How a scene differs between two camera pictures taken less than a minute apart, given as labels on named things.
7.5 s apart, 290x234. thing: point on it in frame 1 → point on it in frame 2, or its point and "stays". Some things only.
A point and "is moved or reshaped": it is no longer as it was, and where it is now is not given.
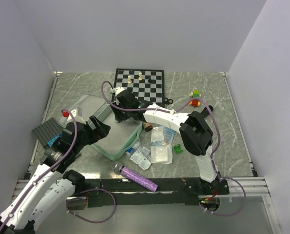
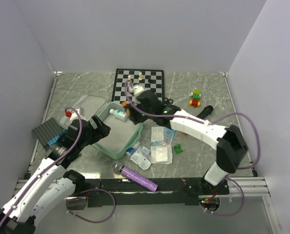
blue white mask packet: x=168 y=134 stays
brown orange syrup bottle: x=147 y=126 is moved or reshaped
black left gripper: x=100 y=131 stays
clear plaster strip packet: x=157 y=134 stays
